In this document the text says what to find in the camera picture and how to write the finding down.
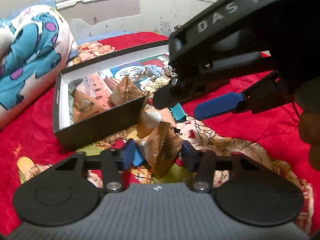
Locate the brown pyramid snack packet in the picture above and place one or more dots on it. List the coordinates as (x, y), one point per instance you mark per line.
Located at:
(149, 119)
(160, 148)

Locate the cartoon monster fleece blanket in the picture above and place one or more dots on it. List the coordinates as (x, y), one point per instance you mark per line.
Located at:
(35, 46)

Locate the person's hand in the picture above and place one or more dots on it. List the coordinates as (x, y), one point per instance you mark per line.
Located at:
(308, 127)

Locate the red printed bed quilt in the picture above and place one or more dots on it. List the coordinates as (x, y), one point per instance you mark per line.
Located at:
(30, 135)

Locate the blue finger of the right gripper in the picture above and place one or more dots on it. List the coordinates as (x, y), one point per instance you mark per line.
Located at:
(219, 105)

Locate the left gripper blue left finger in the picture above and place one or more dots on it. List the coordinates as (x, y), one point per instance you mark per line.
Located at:
(131, 155)

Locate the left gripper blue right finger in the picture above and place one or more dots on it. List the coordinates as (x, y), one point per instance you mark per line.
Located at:
(190, 156)

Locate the light blue fluffy scrunchie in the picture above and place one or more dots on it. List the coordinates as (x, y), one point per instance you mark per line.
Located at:
(150, 70)

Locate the black shallow cardboard box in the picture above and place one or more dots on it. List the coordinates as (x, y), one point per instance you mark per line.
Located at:
(96, 71)

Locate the cream fluffy scrunchie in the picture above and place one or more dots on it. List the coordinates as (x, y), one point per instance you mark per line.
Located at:
(154, 85)

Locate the blue pillow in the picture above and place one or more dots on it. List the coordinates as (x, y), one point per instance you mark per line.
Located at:
(102, 37)

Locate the teal binder clip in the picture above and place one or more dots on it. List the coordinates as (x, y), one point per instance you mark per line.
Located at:
(178, 113)

